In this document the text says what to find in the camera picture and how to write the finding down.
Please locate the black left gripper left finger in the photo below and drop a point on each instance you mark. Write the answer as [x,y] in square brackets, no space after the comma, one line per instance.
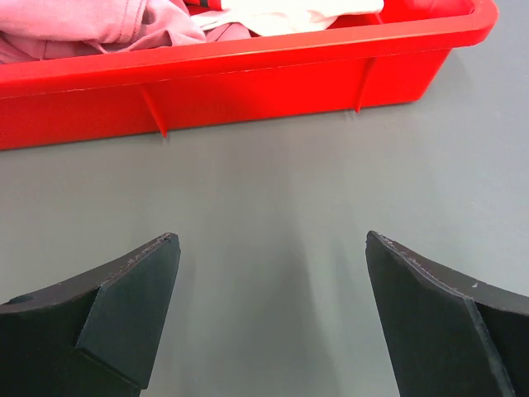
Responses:
[95,334]

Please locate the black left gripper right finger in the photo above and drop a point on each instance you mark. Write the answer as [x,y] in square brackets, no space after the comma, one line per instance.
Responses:
[447,334]

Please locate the pink t shirt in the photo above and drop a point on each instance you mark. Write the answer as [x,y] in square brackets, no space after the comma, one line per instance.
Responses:
[50,30]

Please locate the red plastic bin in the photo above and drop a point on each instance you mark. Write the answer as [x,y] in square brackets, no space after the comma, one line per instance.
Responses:
[359,62]

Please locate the white and red t shirt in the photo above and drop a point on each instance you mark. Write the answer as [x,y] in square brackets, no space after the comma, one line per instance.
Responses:
[276,18]

